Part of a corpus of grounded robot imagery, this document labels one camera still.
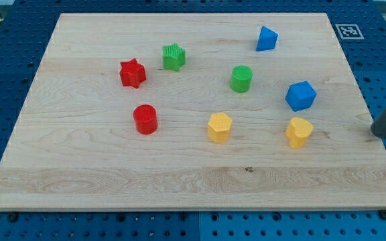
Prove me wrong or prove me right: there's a blue triangle block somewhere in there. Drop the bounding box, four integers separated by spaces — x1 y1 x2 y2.
256 26 279 52

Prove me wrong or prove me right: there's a yellow hexagon block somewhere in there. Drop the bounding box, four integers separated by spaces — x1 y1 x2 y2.
207 112 233 143

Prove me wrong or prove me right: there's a green cylinder block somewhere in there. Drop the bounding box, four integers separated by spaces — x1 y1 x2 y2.
230 65 253 93

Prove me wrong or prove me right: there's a blue cube block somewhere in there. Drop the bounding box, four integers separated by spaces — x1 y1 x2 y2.
285 80 317 112

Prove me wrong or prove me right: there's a wooden board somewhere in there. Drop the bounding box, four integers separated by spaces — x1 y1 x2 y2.
0 13 386 212

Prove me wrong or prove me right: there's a yellow heart block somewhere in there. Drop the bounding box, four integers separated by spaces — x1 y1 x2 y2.
285 117 314 149

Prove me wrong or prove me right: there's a red star block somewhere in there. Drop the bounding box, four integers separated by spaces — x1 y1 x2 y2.
119 58 147 88

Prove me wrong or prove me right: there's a red cylinder block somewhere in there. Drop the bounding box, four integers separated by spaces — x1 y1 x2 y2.
133 104 158 135

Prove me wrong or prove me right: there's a green star block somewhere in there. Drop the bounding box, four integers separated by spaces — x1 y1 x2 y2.
162 43 186 72

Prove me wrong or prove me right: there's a white fiducial marker tag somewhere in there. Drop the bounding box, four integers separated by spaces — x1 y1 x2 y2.
336 23 364 39

